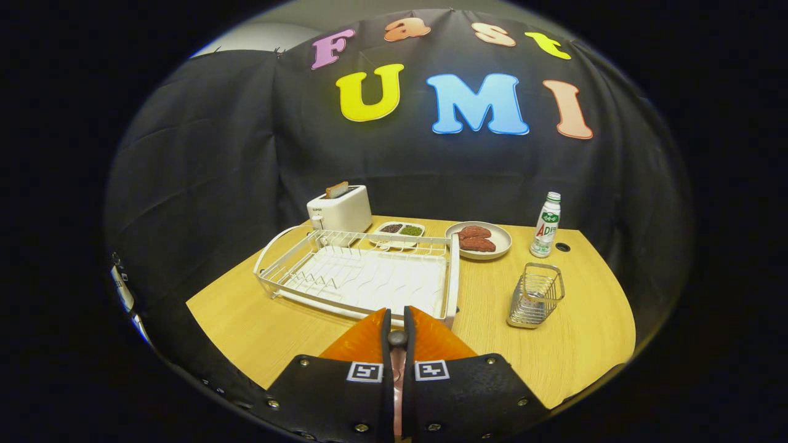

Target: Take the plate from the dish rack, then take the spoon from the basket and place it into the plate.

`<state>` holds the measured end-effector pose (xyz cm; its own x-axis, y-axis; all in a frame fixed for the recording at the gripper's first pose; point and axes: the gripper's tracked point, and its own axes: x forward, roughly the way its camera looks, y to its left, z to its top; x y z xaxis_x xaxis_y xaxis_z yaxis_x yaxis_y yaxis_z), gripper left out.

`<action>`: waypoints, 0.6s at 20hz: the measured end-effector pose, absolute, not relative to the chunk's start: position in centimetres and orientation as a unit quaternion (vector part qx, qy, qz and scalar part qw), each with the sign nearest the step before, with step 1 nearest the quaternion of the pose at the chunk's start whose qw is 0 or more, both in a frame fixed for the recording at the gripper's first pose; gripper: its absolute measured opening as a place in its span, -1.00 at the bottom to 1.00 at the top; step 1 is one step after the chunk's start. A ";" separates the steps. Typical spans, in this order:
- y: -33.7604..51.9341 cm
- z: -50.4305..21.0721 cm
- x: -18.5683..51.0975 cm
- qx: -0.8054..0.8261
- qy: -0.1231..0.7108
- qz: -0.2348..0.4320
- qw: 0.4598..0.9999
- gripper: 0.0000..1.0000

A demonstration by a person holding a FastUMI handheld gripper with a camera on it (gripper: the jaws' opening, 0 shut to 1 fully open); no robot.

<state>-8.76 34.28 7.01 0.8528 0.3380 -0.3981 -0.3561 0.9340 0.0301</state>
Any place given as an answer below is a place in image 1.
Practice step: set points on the pile of green beans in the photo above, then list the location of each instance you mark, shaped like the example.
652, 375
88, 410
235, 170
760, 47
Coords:
411, 231

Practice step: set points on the red meat piece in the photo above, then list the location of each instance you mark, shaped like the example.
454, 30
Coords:
474, 232
479, 244

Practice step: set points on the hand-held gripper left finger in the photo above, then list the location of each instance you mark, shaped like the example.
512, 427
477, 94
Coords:
386, 400

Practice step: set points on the white bottle green label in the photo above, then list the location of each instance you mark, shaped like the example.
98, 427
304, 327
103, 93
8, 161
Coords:
545, 237

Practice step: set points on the beige plate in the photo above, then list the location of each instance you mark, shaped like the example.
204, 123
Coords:
502, 240

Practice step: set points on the brown toast slice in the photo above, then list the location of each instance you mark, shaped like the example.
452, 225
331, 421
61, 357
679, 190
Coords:
337, 189

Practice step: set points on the pile of dark beans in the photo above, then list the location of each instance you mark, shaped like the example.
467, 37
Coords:
391, 228

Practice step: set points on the white toaster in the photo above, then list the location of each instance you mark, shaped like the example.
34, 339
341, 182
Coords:
345, 212

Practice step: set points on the white divided tray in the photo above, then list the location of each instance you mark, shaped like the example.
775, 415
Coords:
394, 245

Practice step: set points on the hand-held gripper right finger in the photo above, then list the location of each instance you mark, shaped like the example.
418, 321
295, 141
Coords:
409, 400

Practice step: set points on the white ribbed drip tray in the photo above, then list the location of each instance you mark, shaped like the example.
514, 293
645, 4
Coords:
381, 283

